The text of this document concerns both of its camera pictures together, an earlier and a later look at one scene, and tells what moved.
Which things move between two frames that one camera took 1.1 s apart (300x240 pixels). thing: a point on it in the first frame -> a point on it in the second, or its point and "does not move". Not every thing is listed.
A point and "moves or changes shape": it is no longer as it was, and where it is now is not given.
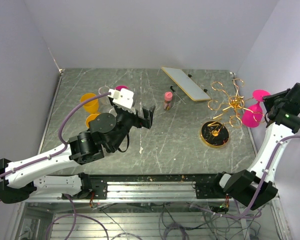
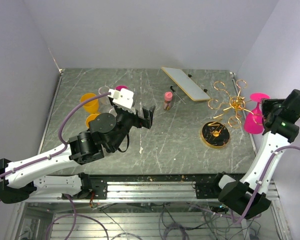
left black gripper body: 125,121 does not move
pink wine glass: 120,87 does not move
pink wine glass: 252,116 moves or changes shape
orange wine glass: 92,107 does not move
